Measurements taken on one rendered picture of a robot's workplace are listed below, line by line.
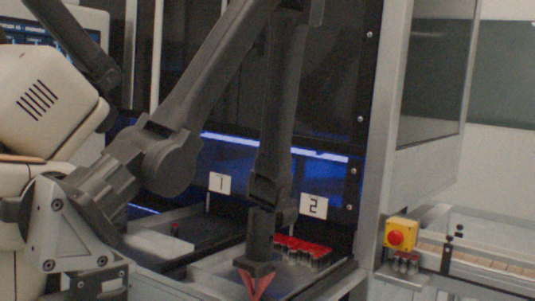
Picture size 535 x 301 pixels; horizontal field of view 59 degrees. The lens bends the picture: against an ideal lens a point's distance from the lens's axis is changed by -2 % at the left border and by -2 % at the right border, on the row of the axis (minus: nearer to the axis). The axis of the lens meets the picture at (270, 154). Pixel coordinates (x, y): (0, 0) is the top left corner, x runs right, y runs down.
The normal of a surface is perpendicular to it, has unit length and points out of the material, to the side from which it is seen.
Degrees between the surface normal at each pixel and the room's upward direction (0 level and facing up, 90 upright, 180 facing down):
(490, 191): 90
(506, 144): 90
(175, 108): 59
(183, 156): 99
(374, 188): 90
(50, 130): 90
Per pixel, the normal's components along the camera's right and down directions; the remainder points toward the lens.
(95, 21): 0.88, 0.15
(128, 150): -0.18, -0.70
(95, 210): 0.74, 0.17
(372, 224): -0.54, 0.09
